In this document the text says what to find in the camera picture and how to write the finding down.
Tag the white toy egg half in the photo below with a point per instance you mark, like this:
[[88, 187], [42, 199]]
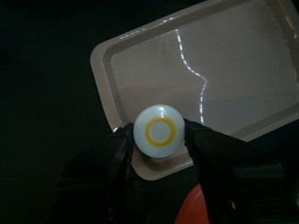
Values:
[[160, 131]]

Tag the pink plastic tray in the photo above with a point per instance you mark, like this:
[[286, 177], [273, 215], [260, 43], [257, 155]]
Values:
[[218, 73]]

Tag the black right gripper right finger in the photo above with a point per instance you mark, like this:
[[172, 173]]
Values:
[[234, 175]]

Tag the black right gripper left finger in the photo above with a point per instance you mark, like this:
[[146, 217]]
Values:
[[98, 175]]

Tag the orange plastic bowl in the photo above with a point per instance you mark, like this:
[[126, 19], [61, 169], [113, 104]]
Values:
[[193, 207]]

